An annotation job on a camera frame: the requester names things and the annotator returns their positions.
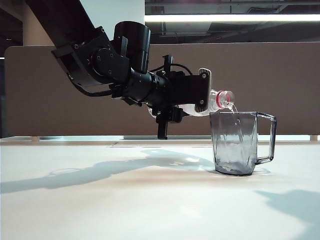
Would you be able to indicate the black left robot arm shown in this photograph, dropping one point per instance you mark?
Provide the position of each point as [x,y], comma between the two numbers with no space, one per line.
[100,62]

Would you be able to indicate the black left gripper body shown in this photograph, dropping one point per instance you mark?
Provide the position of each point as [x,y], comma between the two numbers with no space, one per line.
[166,92]

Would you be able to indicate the tan partition foot clamp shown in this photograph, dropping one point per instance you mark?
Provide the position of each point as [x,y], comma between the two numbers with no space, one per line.
[314,138]

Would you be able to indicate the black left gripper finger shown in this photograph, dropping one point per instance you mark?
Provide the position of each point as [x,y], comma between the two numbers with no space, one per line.
[175,115]
[178,73]

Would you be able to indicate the grey transparent plastic mug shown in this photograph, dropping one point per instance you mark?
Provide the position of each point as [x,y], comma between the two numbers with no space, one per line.
[235,150]

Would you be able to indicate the white ceiling light strip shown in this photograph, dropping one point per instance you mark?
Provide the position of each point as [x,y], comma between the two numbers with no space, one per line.
[225,18]

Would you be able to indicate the clear water bottle red label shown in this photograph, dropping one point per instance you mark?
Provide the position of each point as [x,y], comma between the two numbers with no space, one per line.
[215,100]

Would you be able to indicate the brown desk partition panel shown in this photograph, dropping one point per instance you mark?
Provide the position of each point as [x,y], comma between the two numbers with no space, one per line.
[250,75]

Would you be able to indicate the brown round pillar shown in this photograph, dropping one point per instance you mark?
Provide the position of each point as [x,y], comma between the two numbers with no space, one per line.
[37,37]

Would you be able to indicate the grey wrist camera black mount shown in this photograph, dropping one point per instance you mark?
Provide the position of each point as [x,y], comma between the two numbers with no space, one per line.
[190,90]

